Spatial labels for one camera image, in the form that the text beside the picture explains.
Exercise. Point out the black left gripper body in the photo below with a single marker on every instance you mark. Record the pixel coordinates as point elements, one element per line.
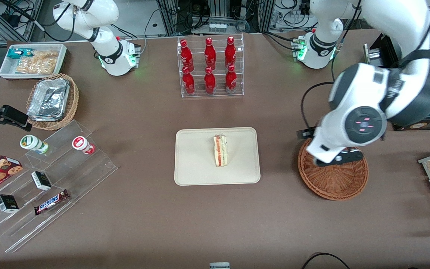
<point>306,133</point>

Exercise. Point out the triangular sandwich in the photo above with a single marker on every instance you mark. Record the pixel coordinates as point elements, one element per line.
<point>220,151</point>

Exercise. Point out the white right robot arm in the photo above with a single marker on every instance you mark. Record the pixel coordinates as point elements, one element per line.
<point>110,56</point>

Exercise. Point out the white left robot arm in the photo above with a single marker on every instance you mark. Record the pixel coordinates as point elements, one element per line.
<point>360,93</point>

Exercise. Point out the silver foil tray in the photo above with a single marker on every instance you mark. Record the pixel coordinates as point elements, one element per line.
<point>49,99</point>

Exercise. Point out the round brown wicker basket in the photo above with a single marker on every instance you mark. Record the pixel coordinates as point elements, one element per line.
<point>334,183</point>

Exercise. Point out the light wicker basket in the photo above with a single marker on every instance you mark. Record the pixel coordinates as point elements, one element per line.
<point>72,102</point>

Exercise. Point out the cream plastic tray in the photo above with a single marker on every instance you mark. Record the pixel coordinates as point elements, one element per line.
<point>196,160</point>

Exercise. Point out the green lid yogurt bottle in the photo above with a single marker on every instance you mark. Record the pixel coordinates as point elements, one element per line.
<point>30,142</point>

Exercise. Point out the white rectangular snack bin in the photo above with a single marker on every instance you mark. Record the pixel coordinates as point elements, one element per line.
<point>6,71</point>

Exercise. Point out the clear bag of crackers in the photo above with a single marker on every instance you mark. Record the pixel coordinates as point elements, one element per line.
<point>39,63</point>

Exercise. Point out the teal snack packet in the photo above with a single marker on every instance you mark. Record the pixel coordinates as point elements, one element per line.
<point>15,53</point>

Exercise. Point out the small black carton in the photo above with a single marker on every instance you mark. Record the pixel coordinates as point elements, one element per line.
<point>41,180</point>
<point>6,203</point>

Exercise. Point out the red lid yogurt bottle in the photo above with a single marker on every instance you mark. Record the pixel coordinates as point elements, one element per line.
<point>80,143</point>

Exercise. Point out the red cola bottle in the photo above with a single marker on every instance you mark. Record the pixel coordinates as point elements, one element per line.
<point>209,82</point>
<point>189,83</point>
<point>231,80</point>
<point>230,52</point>
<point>210,54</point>
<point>186,56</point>

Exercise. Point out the Snickers chocolate bar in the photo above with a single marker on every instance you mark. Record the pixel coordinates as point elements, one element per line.
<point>50,202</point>

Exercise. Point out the clear acrylic stepped stand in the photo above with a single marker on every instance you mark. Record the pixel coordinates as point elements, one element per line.
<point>88,175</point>

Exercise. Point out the clear acrylic bottle rack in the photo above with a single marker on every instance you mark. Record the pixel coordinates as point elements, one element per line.
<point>199,94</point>

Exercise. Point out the grey multi socket block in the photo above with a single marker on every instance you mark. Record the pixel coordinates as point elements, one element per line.
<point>217,27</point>

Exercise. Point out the small grey device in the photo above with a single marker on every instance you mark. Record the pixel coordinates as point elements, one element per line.
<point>219,266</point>

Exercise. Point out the aluminium frame cabinet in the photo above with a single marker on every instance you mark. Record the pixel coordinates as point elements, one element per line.
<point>218,9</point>

